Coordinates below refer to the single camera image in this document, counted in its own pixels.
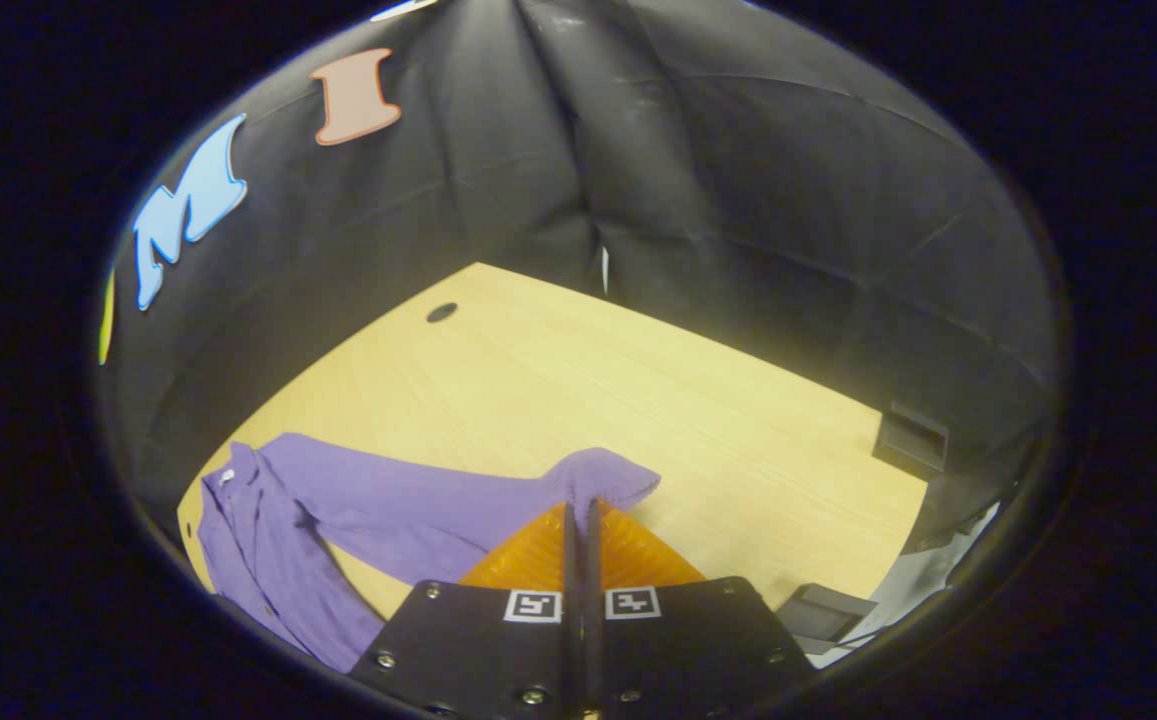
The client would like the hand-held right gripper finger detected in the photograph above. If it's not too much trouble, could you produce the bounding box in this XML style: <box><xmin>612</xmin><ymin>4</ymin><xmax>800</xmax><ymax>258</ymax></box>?
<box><xmin>348</xmin><ymin>500</ymin><xmax>579</xmax><ymax>719</ymax></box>
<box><xmin>583</xmin><ymin>497</ymin><xmax>817</xmax><ymax>719</ymax></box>

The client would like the purple knit shirt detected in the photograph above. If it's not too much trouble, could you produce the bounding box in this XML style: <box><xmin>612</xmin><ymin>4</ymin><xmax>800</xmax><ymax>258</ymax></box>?
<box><xmin>198</xmin><ymin>432</ymin><xmax>662</xmax><ymax>674</ymax></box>

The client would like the dark grey case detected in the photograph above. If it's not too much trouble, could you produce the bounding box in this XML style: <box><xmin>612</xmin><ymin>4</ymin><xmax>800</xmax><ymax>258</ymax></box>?
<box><xmin>776</xmin><ymin>584</ymin><xmax>879</xmax><ymax>656</ymax></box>

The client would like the white sheet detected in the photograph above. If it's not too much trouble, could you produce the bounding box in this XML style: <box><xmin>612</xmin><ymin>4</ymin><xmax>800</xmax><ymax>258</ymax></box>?
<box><xmin>808</xmin><ymin>500</ymin><xmax>1001</xmax><ymax>669</ymax></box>

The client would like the black backdrop cloth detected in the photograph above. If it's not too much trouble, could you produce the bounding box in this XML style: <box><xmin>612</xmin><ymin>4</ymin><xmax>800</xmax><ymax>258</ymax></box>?
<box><xmin>98</xmin><ymin>0</ymin><xmax>1059</xmax><ymax>561</ymax></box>

